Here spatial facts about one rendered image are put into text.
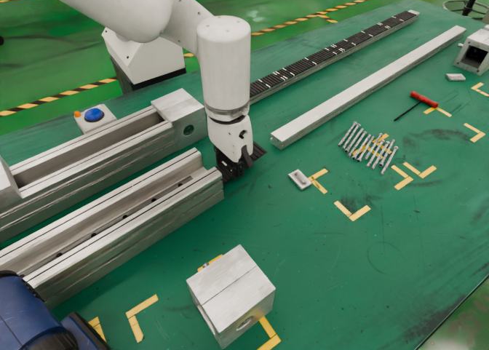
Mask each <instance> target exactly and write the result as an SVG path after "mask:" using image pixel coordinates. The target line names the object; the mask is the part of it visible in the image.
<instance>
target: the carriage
mask: <svg viewBox="0 0 489 350"><path fill-rule="evenodd" d="M21 199H22V196H21V194H20V191H19V189H18V187H17V184H16V182H15V179H14V178H13V175H12V173H11V170H10V168H9V165H8V164H7V163H6V162H5V161H4V160H3V158H2V157H1V156H0V209H2V208H4V207H6V206H8V205H10V204H13V203H15V202H17V201H19V200H21Z"/></svg>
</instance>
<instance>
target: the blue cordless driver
mask: <svg viewBox="0 0 489 350"><path fill-rule="evenodd" d="M44 302H45V301H44V300H43V299H42V298H41V296H40V295H39V294H38V293H37V292H36V291H35V289H34V288H32V286H31V285H30V284H29V283H27V282H26V281H25V280H24V279H23V278H21V277H19V276H18V274H17V273H16V272H14V271H10V270H3V271H0V350H113V349H112V348H111V347H110V346H109V345H108V344H107V343H106V342H105V341H104V340H103V339H102V338H101V337H100V335H99V334H98V333H97V331H96V330H95V329H94V328H93V327H92V325H90V324H89V323H88V321H87V320H86V319H85V318H83V317H82V316H80V315H79V314H78V313H76V312H71V313H70V314H69V315H68V316H67V317H65V318H64V319H63V320H62V321H61V322H60V321H59V320H58V319H57V318H56V316H55V315H54V314H53V313H52V312H51V311H50V310H49V309H48V307H47V306H46V305H45V304H44Z"/></svg>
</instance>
